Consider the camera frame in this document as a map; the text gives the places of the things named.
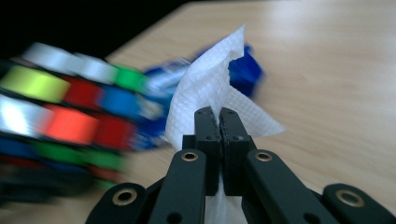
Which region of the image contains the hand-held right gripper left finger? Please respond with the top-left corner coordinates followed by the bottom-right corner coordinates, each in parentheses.
top-left (182, 105), bottom-right (222, 197)

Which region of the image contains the blue wet wipes pack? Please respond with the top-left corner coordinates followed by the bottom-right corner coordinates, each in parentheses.
top-left (134, 45), bottom-right (266, 151)

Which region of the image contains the multicoloured puzzle cube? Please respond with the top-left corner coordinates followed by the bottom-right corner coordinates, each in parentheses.
top-left (0, 41), bottom-right (148, 191)

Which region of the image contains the white wet wipe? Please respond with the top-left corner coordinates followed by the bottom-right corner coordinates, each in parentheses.
top-left (164, 23), bottom-right (286, 224)

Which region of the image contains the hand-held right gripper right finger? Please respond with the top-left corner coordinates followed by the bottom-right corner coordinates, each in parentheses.
top-left (219, 106), bottom-right (258, 197)

